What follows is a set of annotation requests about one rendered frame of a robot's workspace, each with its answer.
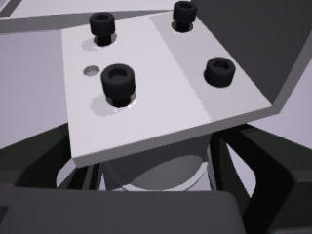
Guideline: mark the dark grey cylinder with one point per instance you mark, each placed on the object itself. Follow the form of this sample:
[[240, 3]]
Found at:
[[174, 167]]

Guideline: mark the black socket head screw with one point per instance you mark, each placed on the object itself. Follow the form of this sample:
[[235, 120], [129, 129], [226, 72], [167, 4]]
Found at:
[[118, 83], [102, 26], [219, 72], [184, 14]]

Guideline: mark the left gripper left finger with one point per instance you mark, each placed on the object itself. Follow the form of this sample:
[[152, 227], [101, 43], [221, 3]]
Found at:
[[36, 161]]

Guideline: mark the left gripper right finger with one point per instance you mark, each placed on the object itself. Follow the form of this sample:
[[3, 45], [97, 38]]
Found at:
[[282, 198]]

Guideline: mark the white shallow rectangular tray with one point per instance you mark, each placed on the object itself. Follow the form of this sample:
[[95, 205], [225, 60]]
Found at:
[[56, 14]]

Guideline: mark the light grey metal bracket plate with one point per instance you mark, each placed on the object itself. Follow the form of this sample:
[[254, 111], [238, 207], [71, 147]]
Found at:
[[269, 42]]

